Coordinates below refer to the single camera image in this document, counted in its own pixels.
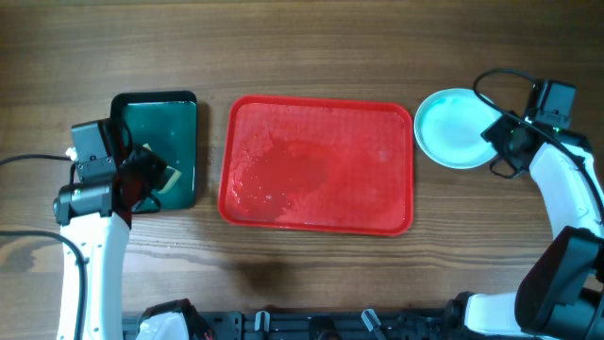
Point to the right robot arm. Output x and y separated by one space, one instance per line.
552 301

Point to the light blue plate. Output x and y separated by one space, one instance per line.
448 127

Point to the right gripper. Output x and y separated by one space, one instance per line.
497 135

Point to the red plastic tray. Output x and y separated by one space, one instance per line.
328 165

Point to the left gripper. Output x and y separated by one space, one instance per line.
156 168

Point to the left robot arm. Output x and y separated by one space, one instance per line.
110 179

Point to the green yellow sponge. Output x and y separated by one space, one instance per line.
171 178

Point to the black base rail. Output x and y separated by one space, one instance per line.
421 324

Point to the black tray with green water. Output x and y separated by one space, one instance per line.
167 121

